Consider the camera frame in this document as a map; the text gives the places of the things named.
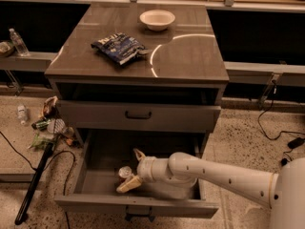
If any open lower grey drawer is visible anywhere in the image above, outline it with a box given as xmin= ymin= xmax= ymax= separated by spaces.
xmin=55 ymin=130 xmax=218 ymax=221

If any green can on floor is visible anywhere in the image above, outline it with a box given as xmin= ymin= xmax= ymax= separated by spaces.
xmin=31 ymin=119 xmax=51 ymax=131

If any green packet on floor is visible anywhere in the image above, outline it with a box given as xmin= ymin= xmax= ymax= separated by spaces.
xmin=29 ymin=134 xmax=54 ymax=150

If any grey drawer cabinet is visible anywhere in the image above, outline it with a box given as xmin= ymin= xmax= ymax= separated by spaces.
xmin=46 ymin=3 xmax=229 ymax=141

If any bowl on left ledge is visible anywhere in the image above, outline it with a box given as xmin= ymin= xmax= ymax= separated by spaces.
xmin=0 ymin=41 xmax=14 ymax=57

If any black cable on floor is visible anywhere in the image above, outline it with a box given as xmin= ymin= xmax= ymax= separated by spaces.
xmin=0 ymin=131 xmax=77 ymax=229

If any brown snack bag on floor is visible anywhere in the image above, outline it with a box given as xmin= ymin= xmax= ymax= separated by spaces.
xmin=41 ymin=96 xmax=58 ymax=118

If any small bottle on floor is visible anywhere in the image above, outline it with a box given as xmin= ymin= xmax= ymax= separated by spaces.
xmin=17 ymin=104 xmax=28 ymax=125

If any black power adapter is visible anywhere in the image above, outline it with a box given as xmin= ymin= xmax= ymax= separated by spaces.
xmin=288 ymin=137 xmax=305 ymax=150

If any blue chip bag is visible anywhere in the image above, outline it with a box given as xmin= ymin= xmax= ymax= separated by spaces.
xmin=91 ymin=32 xmax=151 ymax=66

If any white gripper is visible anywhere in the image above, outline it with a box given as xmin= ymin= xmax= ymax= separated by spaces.
xmin=116 ymin=148 xmax=171 ymax=194

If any black bar on floor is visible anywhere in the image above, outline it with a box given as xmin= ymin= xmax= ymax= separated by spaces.
xmin=14 ymin=143 xmax=53 ymax=225

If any clear water bottle on ledge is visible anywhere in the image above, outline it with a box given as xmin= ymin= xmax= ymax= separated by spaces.
xmin=9 ymin=29 xmax=30 ymax=56

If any white bowl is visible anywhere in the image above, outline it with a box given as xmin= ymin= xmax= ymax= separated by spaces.
xmin=139 ymin=10 xmax=175 ymax=31

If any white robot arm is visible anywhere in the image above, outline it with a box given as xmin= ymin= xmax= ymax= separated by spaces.
xmin=117 ymin=150 xmax=305 ymax=229

